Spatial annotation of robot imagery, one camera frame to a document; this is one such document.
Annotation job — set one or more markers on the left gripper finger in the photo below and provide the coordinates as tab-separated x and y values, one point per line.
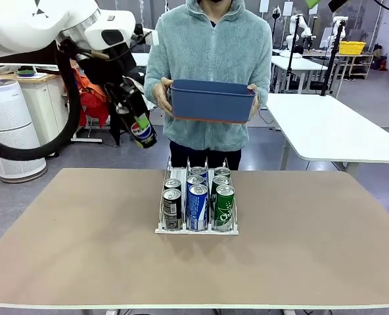
114	100
130	98

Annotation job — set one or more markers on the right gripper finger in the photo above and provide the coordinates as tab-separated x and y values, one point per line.
312	2
338	4

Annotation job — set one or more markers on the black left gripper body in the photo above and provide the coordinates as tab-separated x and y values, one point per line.
102	70

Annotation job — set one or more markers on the black Pepsi can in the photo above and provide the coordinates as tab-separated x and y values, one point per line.
172	183
172	210
133	126

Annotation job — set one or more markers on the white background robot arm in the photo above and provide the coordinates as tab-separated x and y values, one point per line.
296	29
337	29

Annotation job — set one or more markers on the left forearm in teal sleeve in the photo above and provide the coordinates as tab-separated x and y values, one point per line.
263	82

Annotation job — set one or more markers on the right forearm in teal sleeve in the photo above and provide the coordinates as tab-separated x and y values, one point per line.
153	82

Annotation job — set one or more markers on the person's right hand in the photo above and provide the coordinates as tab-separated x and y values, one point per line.
163	95

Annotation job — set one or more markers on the person's left hand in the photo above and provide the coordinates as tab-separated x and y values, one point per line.
254	98

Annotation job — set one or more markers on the orange red jacket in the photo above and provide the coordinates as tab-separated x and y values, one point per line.
92	101

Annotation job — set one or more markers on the dark clothes and white bag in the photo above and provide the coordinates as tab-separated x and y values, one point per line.
115	131

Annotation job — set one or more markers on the white background table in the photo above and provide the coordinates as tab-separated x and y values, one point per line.
299	64
140	59

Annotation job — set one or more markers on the yellow plastic basket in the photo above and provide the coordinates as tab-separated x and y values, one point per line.
352	47

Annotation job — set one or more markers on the black tripod pole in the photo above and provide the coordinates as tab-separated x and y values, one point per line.
332	59
291	49

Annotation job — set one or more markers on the white desk with wooden top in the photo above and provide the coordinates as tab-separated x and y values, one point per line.
46	98

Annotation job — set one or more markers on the wooden low shelf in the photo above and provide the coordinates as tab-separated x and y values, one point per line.
358	65

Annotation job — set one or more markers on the green round dish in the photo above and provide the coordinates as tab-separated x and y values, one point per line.
26	72

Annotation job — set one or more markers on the person in teal fleece jacket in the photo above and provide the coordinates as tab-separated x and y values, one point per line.
211	49

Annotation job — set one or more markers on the white cylindrical air purifier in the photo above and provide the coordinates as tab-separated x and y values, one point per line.
7	131

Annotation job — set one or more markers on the large white side table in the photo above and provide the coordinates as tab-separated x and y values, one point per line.
329	131

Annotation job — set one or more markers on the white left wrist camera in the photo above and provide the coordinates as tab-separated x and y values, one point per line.
148	35

